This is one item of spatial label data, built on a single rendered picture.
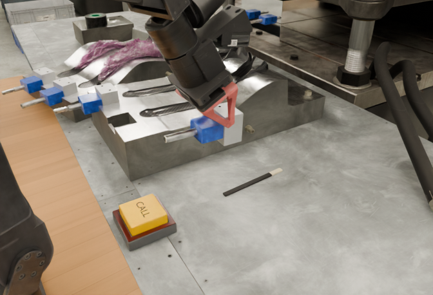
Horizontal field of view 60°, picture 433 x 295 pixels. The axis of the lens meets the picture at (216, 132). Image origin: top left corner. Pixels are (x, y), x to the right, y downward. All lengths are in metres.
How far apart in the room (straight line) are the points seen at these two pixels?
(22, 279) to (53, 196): 0.30
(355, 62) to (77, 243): 0.90
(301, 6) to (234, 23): 1.01
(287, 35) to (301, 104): 0.68
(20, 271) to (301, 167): 0.53
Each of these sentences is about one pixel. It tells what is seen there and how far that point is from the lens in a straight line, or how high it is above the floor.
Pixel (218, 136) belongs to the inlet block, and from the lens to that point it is 0.62.
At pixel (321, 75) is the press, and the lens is 1.29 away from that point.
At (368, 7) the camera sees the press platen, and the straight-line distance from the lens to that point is 1.14.
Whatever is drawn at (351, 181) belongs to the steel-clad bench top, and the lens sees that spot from 0.77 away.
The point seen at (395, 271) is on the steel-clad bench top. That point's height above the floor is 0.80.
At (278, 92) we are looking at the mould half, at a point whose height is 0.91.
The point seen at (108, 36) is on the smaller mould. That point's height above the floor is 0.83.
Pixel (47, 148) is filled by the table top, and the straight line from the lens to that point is 0.91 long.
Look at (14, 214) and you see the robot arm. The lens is 0.44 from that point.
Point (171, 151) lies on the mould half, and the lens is 0.75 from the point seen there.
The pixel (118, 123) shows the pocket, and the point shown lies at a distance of 0.80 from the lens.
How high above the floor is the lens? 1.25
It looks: 31 degrees down
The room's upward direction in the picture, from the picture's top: straight up
